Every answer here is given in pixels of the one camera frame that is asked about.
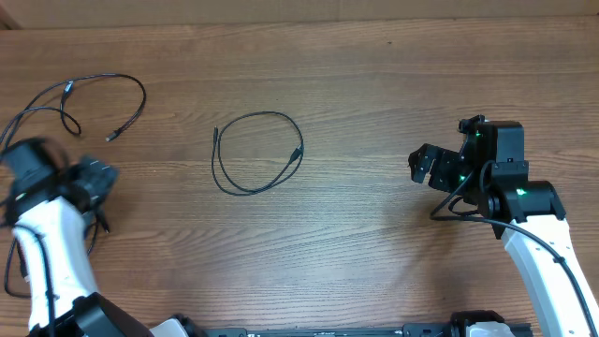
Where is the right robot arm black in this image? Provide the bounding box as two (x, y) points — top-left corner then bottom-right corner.
(408, 115), (598, 336)

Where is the thin black cable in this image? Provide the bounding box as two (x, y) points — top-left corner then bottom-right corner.
(211, 110), (306, 197)

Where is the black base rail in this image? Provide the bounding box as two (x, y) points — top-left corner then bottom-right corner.
(149, 309), (534, 337)

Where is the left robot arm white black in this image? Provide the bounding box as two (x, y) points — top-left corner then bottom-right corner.
(2, 138), (152, 337)

